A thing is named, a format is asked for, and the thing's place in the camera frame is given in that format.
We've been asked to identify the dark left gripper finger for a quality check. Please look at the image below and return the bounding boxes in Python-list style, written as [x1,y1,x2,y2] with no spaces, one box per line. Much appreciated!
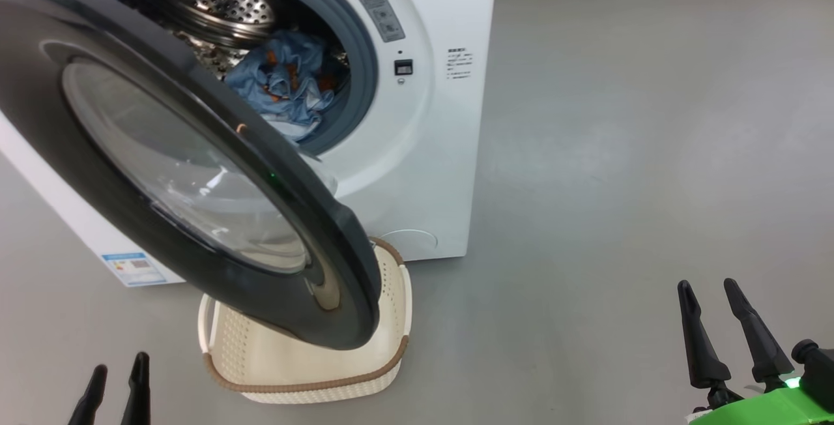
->
[121,352,152,425]
[68,364,108,425]

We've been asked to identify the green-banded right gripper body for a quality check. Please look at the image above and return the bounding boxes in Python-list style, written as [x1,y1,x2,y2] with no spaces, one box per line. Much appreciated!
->
[689,387,834,425]

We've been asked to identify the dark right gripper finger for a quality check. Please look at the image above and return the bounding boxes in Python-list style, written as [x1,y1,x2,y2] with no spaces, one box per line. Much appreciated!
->
[678,280,737,409]
[723,278,796,392]

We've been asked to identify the black round glass washer door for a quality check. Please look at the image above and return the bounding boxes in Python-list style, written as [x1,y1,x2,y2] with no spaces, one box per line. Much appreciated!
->
[0,0,382,351]

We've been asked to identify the blue bear-print trousers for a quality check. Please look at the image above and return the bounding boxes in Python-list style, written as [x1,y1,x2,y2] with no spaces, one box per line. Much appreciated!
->
[223,29,328,103]

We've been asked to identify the cream perforated laundry basket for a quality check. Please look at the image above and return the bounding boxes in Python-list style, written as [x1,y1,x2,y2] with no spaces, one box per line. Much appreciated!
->
[197,237,413,405]

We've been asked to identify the white front-load washing machine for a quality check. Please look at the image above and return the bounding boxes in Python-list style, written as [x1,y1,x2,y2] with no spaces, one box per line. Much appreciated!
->
[0,0,500,289]

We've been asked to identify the grey rubber door gasket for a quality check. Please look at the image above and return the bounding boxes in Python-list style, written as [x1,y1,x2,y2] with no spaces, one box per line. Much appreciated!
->
[83,0,380,157]

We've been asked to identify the blue energy label sticker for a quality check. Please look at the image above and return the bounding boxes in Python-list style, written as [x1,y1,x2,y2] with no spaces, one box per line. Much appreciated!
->
[102,252,168,288]

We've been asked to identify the round filter cover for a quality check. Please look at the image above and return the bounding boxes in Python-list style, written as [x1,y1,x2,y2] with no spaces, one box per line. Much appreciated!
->
[380,229,439,261]

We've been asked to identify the black text sticker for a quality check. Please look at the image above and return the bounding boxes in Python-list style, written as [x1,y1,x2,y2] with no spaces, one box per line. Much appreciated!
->
[446,47,474,81]

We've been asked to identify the perforated steel washer drum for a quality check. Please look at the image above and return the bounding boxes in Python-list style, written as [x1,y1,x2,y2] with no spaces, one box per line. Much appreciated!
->
[119,0,351,96]

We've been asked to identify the grey warning sticker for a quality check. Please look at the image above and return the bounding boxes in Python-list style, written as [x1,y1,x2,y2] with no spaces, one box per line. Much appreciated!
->
[350,0,407,43]

